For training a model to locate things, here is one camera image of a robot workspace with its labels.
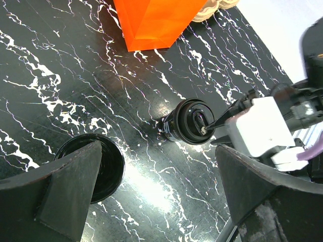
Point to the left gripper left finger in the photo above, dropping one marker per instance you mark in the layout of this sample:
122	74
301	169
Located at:
50	203

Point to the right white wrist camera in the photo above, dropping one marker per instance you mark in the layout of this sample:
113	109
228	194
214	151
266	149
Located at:
261	132

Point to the black lid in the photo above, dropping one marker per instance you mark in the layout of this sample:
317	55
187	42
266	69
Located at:
193	115

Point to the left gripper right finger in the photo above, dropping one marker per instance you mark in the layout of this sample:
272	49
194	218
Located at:
266	204

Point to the orange paper bag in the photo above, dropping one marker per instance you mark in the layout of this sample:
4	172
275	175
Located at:
155	24

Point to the bottom pulp cup carrier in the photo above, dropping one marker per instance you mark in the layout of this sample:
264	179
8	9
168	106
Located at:
211	6

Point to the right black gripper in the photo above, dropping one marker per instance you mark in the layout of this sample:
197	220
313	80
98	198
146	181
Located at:
238	106

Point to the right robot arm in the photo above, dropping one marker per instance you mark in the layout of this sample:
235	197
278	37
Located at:
301	103

